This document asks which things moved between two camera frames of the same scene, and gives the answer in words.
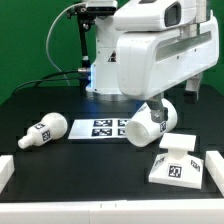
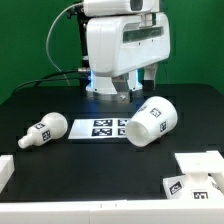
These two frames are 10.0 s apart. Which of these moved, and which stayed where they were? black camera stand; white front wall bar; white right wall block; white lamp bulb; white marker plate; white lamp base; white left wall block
Moved: white lamp base
Stayed: white lamp bulb; white marker plate; white front wall bar; white left wall block; white right wall block; black camera stand
